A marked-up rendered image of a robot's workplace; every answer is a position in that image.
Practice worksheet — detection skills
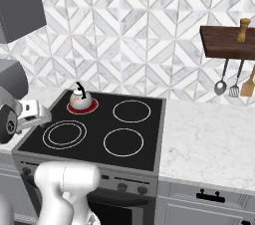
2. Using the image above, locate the dark wooden wall shelf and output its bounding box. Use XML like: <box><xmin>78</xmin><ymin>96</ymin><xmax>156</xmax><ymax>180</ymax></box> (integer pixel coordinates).
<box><xmin>199</xmin><ymin>25</ymin><xmax>255</xmax><ymax>61</ymax></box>

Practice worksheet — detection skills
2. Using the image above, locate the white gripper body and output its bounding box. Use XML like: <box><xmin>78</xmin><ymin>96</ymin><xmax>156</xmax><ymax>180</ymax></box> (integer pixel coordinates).
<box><xmin>31</xmin><ymin>102</ymin><xmax>54</xmax><ymax>127</ymax></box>

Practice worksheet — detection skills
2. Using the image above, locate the hanging steel ladle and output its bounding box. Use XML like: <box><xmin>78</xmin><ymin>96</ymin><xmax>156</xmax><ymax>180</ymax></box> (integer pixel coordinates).
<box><xmin>213</xmin><ymin>58</ymin><xmax>230</xmax><ymax>97</ymax></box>

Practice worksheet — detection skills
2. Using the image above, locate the black oven door handle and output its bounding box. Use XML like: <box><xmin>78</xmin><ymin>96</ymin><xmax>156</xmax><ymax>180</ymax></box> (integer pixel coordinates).
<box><xmin>87</xmin><ymin>191</ymin><xmax>149</xmax><ymax>207</ymax></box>

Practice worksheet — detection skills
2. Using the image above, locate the grey drawer front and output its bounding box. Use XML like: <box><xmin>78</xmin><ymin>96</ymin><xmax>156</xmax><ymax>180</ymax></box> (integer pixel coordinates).
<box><xmin>156</xmin><ymin>179</ymin><xmax>255</xmax><ymax>213</ymax></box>

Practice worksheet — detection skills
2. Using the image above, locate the black oven door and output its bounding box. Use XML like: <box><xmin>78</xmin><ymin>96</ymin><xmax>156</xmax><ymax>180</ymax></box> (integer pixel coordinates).
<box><xmin>87</xmin><ymin>198</ymin><xmax>156</xmax><ymax>225</ymax></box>

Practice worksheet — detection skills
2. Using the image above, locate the black drawer handle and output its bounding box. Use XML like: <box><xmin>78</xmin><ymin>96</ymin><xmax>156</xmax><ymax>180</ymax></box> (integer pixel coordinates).
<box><xmin>195</xmin><ymin>188</ymin><xmax>227</xmax><ymax>204</ymax></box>

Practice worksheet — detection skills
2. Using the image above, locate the hanging wooden spatula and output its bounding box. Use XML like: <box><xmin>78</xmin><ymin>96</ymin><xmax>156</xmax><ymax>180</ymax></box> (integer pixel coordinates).
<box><xmin>239</xmin><ymin>64</ymin><xmax>255</xmax><ymax>98</ymax></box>

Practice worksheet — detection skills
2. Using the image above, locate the grey cupboard run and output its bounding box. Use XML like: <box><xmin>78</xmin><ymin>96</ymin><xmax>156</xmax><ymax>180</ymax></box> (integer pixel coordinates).
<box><xmin>0</xmin><ymin>150</ymin><xmax>40</xmax><ymax>225</ymax></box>

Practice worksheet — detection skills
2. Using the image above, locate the hanging steel slotted spatula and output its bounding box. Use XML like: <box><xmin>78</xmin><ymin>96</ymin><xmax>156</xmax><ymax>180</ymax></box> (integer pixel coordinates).
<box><xmin>227</xmin><ymin>59</ymin><xmax>245</xmax><ymax>99</ymax></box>

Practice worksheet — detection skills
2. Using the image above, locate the black and steel stove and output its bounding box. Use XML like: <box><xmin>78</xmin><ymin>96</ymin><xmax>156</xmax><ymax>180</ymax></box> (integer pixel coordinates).
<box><xmin>11</xmin><ymin>89</ymin><xmax>167</xmax><ymax>225</ymax></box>

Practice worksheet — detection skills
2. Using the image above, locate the wooden pepper mill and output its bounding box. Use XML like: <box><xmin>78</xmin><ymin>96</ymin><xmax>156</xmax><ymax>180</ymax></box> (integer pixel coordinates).
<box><xmin>236</xmin><ymin>17</ymin><xmax>252</xmax><ymax>44</ymax></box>

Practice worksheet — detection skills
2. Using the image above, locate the silver kettle with black handle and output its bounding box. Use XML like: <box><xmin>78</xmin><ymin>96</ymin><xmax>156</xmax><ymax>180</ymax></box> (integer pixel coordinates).
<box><xmin>68</xmin><ymin>81</ymin><xmax>93</xmax><ymax>112</ymax></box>

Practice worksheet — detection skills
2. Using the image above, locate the grey cupboard door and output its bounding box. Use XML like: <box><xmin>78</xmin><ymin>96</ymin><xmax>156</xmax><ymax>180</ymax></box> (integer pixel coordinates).
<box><xmin>155</xmin><ymin>196</ymin><xmax>255</xmax><ymax>225</ymax></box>

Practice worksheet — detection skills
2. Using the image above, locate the grey range hood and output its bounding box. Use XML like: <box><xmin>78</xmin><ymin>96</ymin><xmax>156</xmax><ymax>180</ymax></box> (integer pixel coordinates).
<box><xmin>0</xmin><ymin>0</ymin><xmax>48</xmax><ymax>45</ymax></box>

